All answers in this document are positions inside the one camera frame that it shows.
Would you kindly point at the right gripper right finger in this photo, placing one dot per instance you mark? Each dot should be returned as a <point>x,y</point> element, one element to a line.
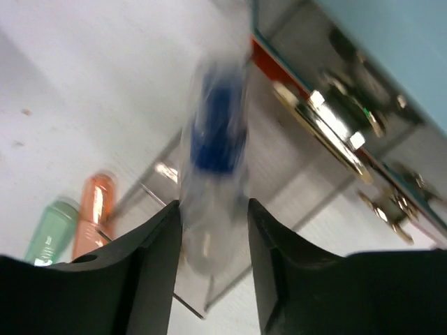
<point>303,289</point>

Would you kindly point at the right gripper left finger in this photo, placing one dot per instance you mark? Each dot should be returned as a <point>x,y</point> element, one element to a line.
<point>125,287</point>

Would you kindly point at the clear bottle blue cap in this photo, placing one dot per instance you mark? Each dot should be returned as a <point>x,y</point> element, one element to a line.
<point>213,174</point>

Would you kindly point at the orange translucent case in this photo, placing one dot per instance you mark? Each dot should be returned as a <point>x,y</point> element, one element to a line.
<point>97,202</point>

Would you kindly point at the green translucent case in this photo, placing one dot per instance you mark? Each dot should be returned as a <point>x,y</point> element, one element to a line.
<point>52,235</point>

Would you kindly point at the teal orange drawer cabinet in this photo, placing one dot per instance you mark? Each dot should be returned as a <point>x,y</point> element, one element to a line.
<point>370,170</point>

